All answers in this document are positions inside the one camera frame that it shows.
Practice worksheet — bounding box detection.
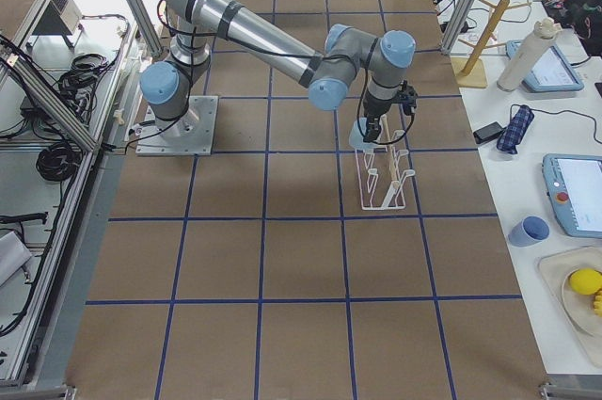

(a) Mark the yellow lemon toy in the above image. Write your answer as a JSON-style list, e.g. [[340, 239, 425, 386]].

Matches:
[[568, 268, 602, 296]]

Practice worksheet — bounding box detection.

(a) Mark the light blue cup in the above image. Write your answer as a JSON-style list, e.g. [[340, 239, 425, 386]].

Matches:
[[348, 118, 374, 151]]

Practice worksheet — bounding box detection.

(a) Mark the black phone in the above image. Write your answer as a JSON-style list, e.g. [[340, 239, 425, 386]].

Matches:
[[473, 121, 505, 145]]

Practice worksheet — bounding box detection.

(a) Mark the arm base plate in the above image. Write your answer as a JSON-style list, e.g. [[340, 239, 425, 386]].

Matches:
[[135, 96, 219, 156]]

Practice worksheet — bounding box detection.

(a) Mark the black cable bundle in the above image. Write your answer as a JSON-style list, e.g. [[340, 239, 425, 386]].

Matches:
[[36, 141, 82, 183]]

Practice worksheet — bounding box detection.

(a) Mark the blue teach pendant far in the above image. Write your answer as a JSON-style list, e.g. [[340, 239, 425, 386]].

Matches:
[[522, 44, 584, 93]]

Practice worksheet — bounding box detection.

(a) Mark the blue cup on side table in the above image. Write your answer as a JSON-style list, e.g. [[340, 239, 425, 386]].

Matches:
[[508, 216, 549, 248]]

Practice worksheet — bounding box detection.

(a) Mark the cream tray on side table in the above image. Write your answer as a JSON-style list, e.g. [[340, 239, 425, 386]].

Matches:
[[538, 247, 601, 338]]

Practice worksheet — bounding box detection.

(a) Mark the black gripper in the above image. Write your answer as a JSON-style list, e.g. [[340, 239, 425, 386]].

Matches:
[[362, 88, 402, 142]]

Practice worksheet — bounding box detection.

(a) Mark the wooden mug tree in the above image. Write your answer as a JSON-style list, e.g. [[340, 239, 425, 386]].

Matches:
[[451, 0, 529, 88]]

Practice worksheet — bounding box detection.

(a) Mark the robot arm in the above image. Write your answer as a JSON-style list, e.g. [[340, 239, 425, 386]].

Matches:
[[165, 0, 417, 149]]

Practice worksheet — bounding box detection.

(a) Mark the blue teach pendant near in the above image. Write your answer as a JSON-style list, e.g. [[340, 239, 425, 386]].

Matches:
[[542, 153, 601, 238]]

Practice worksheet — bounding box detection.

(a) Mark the white wire cup rack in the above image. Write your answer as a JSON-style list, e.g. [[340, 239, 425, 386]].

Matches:
[[355, 116, 416, 211]]

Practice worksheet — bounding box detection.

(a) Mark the folded plaid umbrella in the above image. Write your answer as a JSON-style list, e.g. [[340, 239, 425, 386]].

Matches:
[[496, 105, 534, 155]]

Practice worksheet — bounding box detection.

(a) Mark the blue teach pendant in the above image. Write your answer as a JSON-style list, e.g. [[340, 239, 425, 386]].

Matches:
[[522, 44, 584, 93], [542, 153, 601, 238]]

